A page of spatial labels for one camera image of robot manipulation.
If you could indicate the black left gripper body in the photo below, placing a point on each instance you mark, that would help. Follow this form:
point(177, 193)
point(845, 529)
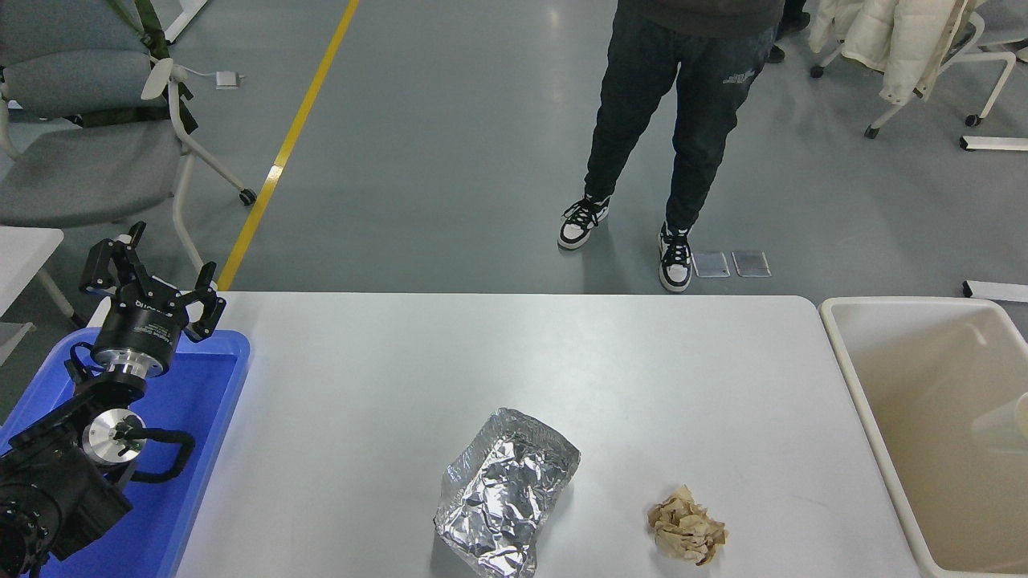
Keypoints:
point(141, 331)

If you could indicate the silver foil tray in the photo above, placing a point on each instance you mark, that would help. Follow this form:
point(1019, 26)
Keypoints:
point(498, 490)

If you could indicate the tan paper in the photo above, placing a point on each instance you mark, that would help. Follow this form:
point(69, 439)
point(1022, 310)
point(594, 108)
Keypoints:
point(683, 530)

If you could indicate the white paper cup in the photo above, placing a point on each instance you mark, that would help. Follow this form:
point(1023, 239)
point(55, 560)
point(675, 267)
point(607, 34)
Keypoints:
point(1008, 425)

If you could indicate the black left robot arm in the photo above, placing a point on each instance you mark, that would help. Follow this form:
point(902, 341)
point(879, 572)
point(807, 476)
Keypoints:
point(48, 482)

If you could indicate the small white side table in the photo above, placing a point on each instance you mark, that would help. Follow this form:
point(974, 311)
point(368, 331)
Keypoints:
point(24, 249)

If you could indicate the blue plastic tray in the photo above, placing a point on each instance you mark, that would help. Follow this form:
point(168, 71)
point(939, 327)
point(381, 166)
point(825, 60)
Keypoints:
point(201, 417)

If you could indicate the grey office chair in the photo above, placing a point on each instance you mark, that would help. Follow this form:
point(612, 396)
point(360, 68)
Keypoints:
point(80, 168)

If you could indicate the white power adapter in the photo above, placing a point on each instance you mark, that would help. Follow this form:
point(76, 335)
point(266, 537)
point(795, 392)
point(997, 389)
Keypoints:
point(226, 79)

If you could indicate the white table leg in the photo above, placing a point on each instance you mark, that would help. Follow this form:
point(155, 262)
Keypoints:
point(186, 14)

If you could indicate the silver floor plate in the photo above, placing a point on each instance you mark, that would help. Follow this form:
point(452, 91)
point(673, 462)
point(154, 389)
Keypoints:
point(713, 264)
point(751, 263)

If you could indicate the cream padded coat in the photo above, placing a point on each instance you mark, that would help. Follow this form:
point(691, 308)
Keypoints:
point(891, 40)

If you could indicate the large pale plastic bin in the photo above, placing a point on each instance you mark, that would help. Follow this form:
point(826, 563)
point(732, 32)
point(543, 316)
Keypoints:
point(923, 490)

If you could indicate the white wheeled chair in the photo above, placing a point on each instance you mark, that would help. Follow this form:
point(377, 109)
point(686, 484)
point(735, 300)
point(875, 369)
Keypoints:
point(988, 54)

